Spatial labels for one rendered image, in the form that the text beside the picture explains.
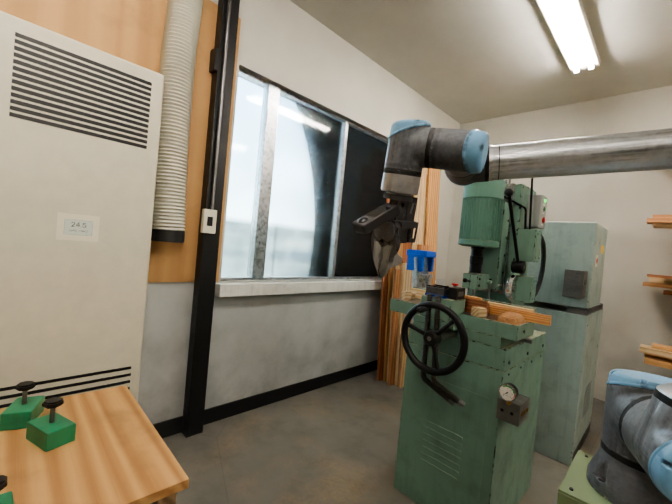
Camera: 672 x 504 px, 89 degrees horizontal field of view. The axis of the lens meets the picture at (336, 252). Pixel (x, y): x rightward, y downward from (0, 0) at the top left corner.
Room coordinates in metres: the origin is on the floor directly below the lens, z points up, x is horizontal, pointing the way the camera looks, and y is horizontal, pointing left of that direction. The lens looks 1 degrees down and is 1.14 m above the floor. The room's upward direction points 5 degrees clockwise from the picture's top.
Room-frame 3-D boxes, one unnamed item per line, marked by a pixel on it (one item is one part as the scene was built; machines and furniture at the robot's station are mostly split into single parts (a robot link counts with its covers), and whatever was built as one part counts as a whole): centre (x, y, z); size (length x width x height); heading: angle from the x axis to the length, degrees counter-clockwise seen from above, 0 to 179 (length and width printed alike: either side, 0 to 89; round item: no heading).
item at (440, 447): (1.68, -0.74, 0.35); 0.58 x 0.45 x 0.71; 135
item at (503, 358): (1.68, -0.74, 0.76); 0.57 x 0.45 x 0.09; 135
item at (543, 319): (1.56, -0.69, 0.92); 0.54 x 0.02 x 0.04; 45
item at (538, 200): (1.72, -0.98, 1.40); 0.10 x 0.06 x 0.16; 135
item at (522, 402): (1.31, -0.74, 0.58); 0.12 x 0.08 x 0.08; 135
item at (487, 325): (1.55, -0.55, 0.87); 0.61 x 0.30 x 0.06; 45
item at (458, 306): (1.49, -0.49, 0.91); 0.15 x 0.14 x 0.09; 45
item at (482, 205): (1.60, -0.66, 1.35); 0.18 x 0.18 x 0.31
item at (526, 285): (1.62, -0.90, 1.02); 0.09 x 0.07 x 0.12; 45
